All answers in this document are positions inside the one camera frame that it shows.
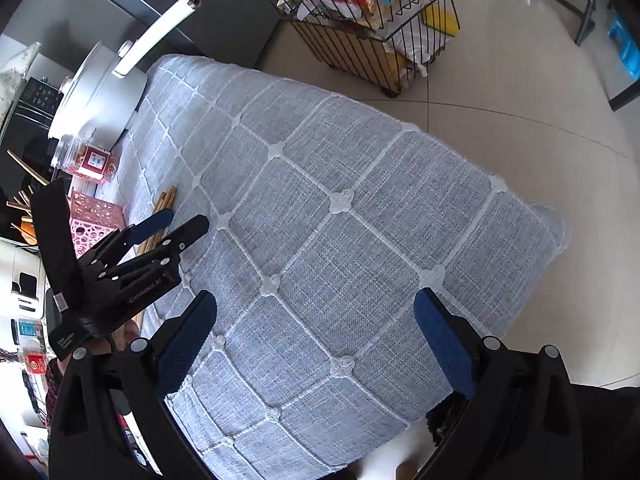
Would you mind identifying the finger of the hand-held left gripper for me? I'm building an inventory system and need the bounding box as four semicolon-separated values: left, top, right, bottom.
97;214;211;283
80;210;174;267

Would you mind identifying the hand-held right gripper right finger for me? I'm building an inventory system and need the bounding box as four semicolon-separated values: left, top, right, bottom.
414;287;585;480

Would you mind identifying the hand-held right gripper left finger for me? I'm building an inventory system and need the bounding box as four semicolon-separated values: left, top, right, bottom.
48;290;218;480

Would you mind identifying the wooden chopstick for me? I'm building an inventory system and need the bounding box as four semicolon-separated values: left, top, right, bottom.
150;186;179;241
139;187;173;261

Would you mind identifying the pink perforated utensil holder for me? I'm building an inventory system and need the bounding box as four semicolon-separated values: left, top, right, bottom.
67;187;126;261

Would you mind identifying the person's left forearm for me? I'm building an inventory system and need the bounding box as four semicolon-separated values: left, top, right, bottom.
44;355;68;416

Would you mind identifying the person's left hand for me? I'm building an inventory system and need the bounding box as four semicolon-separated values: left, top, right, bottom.
102;310;146;361

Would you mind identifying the white air fryer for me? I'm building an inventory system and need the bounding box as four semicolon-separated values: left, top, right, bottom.
0;245;51;321

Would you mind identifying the glass jar teal label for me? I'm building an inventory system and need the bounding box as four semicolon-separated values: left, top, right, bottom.
12;316;46;348

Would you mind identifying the clear spice jar red label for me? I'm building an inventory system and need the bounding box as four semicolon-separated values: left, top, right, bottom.
51;134;119;181

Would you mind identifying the bunch of thin bamboo chopsticks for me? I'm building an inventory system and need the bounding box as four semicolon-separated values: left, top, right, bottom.
6;149;51;211

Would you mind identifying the grey checked tablecloth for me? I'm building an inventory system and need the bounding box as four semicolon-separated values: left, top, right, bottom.
97;54;573;471

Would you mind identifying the black microwave oven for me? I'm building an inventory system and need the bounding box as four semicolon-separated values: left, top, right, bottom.
0;75;66;211

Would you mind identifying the white electric cooking pot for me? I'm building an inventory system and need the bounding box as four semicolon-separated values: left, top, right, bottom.
47;0;201;153

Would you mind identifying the floral microwave cover cloth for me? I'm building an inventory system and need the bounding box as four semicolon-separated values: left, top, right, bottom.
0;41;42;113

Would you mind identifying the dark grey refrigerator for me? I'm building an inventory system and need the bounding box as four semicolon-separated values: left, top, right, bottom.
0;0;281;76

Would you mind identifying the yellow packet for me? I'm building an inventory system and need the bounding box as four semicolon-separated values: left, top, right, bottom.
421;2;461;38

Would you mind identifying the blue plastic stool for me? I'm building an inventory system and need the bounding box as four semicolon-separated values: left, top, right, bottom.
606;12;640;81

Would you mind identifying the black wire storage rack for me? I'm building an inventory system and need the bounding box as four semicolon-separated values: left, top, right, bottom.
247;0;458;96

